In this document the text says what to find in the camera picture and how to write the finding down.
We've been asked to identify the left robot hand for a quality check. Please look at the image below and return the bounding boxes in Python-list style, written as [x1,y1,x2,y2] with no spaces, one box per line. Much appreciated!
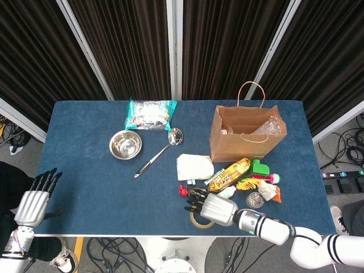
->
[14,167,64,228]

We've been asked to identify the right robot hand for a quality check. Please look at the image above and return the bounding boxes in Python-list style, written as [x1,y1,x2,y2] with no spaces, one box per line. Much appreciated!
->
[184,187,238,228]

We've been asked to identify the transparent tape roll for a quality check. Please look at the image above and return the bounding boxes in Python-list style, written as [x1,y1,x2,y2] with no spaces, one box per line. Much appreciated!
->
[189,212,217,229]

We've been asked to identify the white orange packet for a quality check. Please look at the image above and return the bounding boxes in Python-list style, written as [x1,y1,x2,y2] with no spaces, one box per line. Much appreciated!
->
[257,180,283,204]

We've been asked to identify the clear plastic bag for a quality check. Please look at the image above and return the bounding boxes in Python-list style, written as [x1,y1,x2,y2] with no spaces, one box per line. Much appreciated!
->
[250,115,285,136]

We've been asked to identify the green white tube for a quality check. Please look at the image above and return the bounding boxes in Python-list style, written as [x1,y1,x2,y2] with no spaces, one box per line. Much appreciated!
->
[204,168,226,185]

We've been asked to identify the green plastic toy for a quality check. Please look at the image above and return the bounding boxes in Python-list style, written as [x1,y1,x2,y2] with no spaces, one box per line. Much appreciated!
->
[249,159,270,176]

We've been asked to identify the brown paper carrier bag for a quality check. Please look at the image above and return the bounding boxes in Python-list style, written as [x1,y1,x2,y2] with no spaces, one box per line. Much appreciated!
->
[209,81,288,163]

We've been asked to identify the teal silver snack packet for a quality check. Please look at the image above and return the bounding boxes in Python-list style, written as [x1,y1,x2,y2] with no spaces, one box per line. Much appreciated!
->
[123,97,179,132]

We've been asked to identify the white bottle green print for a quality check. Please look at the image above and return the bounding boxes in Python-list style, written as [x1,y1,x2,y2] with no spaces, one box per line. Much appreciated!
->
[217,185,237,199]

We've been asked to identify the gold biscuit packet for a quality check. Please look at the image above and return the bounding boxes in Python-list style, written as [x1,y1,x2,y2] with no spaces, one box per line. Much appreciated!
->
[208,158,251,193]

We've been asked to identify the colourful feather shuttlecock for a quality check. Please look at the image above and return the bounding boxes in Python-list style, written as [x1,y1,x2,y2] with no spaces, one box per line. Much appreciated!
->
[235,172,282,192]

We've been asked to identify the white tissue pack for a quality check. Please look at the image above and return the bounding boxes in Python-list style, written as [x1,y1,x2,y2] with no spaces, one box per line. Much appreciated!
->
[176,153,216,182]

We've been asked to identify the blue felt table cover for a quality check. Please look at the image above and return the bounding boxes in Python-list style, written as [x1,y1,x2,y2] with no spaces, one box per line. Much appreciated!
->
[30,99,337,237]

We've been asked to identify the black white sneaker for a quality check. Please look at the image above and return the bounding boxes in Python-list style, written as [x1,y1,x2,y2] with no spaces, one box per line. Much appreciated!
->
[50,237,79,273]

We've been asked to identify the stainless steel bowl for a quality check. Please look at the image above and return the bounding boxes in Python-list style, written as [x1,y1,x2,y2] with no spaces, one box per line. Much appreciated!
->
[109,130,143,160]

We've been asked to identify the white pink sneaker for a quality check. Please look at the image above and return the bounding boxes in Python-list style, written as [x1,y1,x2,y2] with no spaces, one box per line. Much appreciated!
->
[329,205,351,235]

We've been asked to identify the black foot pedal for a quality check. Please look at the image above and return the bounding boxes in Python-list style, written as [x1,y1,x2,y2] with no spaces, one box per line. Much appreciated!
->
[337,178,364,193]

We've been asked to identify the dark grey trouser leg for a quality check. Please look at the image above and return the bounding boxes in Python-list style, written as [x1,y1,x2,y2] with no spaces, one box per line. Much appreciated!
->
[341,196,364,237]

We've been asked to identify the dark pleated curtain panel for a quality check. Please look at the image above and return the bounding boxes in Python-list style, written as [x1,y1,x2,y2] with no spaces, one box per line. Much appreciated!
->
[68,0,171,101]
[255,0,364,137]
[181,0,291,101]
[0,0,109,132]

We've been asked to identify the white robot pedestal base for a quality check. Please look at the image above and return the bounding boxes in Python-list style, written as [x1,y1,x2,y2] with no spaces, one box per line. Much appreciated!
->
[136,236,217,273]

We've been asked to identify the black floor cable tangle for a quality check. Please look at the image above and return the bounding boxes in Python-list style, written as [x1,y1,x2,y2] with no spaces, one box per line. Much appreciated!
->
[317,113,364,171]
[0,113,32,148]
[85,237,156,273]

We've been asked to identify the steel ladle black handle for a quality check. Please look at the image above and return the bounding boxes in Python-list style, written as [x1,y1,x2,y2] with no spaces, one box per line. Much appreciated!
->
[134,127,184,179]

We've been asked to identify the white aluminium frame post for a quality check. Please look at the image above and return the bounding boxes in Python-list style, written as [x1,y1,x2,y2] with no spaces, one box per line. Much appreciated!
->
[312,100,364,145]
[0,98,48,143]
[166,0,183,101]
[244,0,303,100]
[56,0,115,101]

